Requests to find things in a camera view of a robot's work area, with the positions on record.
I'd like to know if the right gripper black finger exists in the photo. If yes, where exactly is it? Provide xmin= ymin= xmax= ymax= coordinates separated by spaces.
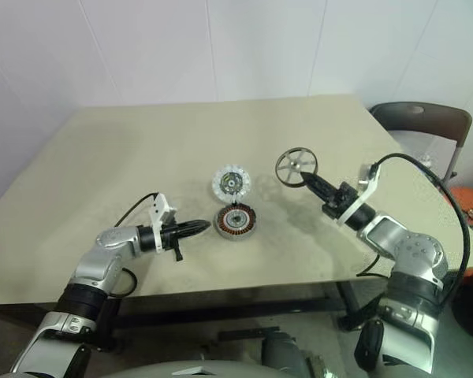
xmin=299 ymin=170 xmax=341 ymax=198
xmin=301 ymin=175 xmax=335 ymax=206

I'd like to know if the black table leg frame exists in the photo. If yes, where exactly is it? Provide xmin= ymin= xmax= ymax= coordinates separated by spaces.
xmin=336 ymin=280 xmax=380 ymax=332

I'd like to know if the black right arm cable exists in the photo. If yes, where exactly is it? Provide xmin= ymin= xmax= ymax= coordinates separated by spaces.
xmin=354 ymin=152 xmax=472 ymax=302

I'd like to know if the black folding chair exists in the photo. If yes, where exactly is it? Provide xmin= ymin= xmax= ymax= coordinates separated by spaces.
xmin=369 ymin=101 xmax=473 ymax=184

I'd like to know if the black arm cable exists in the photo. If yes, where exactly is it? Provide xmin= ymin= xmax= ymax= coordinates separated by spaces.
xmin=109 ymin=191 xmax=161 ymax=298
xmin=354 ymin=152 xmax=472 ymax=302

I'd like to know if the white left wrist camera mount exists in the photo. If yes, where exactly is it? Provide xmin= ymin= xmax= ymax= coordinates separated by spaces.
xmin=148 ymin=192 xmax=179 ymax=253

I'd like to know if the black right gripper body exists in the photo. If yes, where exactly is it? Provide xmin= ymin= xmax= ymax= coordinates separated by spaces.
xmin=321 ymin=180 xmax=362 ymax=222

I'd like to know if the spoked metal rotor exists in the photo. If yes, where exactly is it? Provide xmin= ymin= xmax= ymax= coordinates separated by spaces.
xmin=274 ymin=146 xmax=322 ymax=187

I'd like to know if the dark rounded shape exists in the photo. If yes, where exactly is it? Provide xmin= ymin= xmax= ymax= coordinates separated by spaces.
xmin=218 ymin=325 xmax=313 ymax=378

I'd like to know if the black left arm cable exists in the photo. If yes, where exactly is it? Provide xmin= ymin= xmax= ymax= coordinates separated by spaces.
xmin=109 ymin=191 xmax=161 ymax=298

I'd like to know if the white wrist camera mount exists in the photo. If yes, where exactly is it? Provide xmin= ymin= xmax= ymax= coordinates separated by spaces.
xmin=148 ymin=192 xmax=179 ymax=253
xmin=337 ymin=161 xmax=382 ymax=228

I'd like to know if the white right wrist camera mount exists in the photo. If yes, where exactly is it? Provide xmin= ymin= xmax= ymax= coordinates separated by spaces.
xmin=337 ymin=161 xmax=382 ymax=228

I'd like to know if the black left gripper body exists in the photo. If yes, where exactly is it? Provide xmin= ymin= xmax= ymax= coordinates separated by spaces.
xmin=159 ymin=220 xmax=185 ymax=263

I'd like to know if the orange stool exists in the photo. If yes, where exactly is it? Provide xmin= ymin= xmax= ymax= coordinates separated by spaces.
xmin=449 ymin=186 xmax=473 ymax=277

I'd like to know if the motor stator with copper windings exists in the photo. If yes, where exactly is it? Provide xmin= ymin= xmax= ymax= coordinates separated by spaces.
xmin=214 ymin=206 xmax=259 ymax=240

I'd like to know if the round grey motor lid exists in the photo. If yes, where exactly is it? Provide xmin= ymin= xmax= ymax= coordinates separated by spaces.
xmin=211 ymin=165 xmax=254 ymax=204

